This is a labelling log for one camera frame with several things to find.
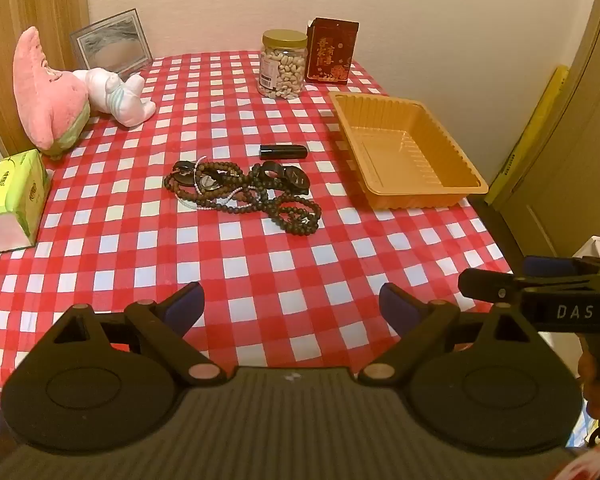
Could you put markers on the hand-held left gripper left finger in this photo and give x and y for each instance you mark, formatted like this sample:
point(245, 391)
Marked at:
point(187, 305)

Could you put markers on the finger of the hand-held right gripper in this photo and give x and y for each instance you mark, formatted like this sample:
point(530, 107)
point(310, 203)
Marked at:
point(550, 266)
point(485, 285)

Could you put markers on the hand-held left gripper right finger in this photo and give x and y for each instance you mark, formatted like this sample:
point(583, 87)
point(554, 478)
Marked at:
point(396, 306)

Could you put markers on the silver wristwatch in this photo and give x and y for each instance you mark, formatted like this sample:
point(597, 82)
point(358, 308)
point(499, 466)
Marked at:
point(210, 182)

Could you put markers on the orange plastic tray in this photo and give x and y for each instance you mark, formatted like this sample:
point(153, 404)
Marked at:
point(395, 150)

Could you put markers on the black wristwatch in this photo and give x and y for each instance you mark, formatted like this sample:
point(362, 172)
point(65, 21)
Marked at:
point(292, 177)

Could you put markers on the person's right hand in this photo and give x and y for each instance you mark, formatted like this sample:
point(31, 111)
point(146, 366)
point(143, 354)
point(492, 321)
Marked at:
point(592, 385)

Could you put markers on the red checkered tablecloth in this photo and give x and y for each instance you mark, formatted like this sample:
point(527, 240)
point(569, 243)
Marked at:
point(260, 270)

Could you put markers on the beige wooden door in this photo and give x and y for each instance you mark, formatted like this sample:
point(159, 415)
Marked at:
point(595, 135)

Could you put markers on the black lipstick tube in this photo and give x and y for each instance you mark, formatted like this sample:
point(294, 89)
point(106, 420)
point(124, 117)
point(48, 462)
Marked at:
point(282, 151)

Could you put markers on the green tissue pack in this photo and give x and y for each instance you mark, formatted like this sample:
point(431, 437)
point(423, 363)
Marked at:
point(15, 195)

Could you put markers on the white plush toy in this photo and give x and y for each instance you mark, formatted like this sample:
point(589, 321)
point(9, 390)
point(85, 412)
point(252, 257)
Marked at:
point(120, 100)

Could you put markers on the pink star plush toy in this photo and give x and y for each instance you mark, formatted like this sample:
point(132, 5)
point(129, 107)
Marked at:
point(45, 95)

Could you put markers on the cashew jar with gold lid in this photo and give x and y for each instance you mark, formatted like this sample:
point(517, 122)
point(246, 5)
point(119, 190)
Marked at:
point(282, 67)

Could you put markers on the dark red gift box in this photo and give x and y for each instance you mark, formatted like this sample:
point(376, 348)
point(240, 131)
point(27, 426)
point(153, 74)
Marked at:
point(330, 55)

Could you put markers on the wooden cabinet panel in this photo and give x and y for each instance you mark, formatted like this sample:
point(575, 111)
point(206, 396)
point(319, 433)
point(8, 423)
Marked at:
point(30, 0)

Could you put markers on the silver picture frame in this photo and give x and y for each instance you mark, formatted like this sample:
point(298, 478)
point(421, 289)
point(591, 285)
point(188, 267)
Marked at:
point(112, 42)

